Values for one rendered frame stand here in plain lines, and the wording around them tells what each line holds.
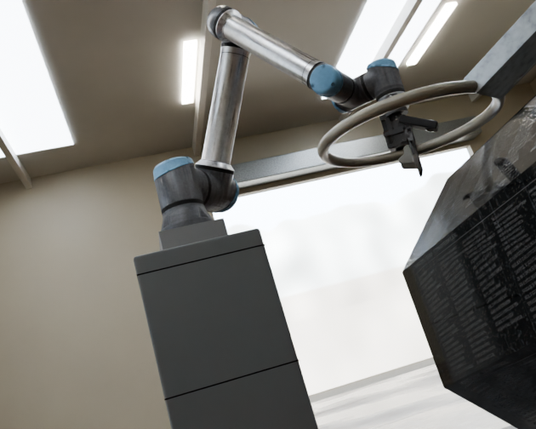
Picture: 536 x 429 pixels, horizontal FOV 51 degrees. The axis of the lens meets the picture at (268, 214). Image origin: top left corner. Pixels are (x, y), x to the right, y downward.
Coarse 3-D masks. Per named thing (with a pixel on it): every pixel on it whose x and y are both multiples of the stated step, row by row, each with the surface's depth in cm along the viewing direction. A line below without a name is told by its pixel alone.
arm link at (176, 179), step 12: (156, 168) 198; (168, 168) 195; (180, 168) 195; (192, 168) 199; (156, 180) 197; (168, 180) 194; (180, 180) 194; (192, 180) 196; (204, 180) 202; (168, 192) 193; (180, 192) 192; (192, 192) 194; (204, 192) 201; (204, 204) 205
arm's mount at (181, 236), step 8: (200, 224) 187; (208, 224) 187; (216, 224) 188; (224, 224) 188; (160, 232) 184; (168, 232) 184; (176, 232) 185; (184, 232) 185; (192, 232) 186; (200, 232) 186; (208, 232) 186; (216, 232) 187; (224, 232) 187; (160, 240) 184; (168, 240) 183; (176, 240) 184; (184, 240) 184; (192, 240) 185; (200, 240) 185; (160, 248) 196; (168, 248) 183
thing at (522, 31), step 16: (528, 16) 119; (512, 32) 122; (528, 32) 119; (496, 48) 125; (512, 48) 122; (528, 48) 123; (480, 64) 128; (496, 64) 125; (512, 64) 125; (528, 64) 129; (480, 80) 128; (496, 80) 128; (512, 80) 132; (496, 96) 134
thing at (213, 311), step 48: (240, 240) 177; (144, 288) 167; (192, 288) 170; (240, 288) 172; (192, 336) 165; (240, 336) 167; (288, 336) 169; (192, 384) 161; (240, 384) 163; (288, 384) 165
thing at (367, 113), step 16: (464, 80) 128; (400, 96) 126; (416, 96) 125; (432, 96) 126; (368, 112) 129; (384, 112) 128; (496, 112) 148; (336, 128) 136; (352, 128) 134; (464, 128) 160; (320, 144) 144; (432, 144) 167; (336, 160) 159; (352, 160) 166; (368, 160) 169; (384, 160) 170
